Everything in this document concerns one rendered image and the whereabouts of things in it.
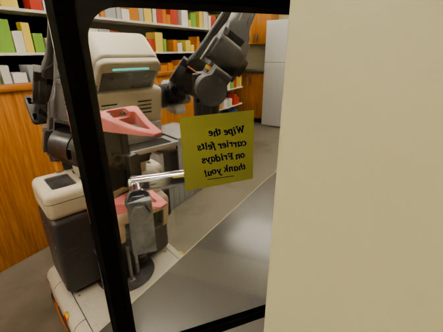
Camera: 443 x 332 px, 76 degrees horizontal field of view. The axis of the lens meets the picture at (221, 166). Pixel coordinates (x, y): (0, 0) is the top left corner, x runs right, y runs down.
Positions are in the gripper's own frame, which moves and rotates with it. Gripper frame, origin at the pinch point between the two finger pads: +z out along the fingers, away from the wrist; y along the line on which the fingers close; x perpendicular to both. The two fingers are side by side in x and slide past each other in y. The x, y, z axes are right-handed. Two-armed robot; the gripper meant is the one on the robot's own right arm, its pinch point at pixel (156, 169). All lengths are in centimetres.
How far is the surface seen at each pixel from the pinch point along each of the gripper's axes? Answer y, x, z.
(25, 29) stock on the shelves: 27, 100, -224
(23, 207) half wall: -83, 48, -172
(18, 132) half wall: -34, 57, -172
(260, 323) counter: -25.5, 6.4, 13.3
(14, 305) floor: -120, 17, -136
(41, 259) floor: -120, 45, -161
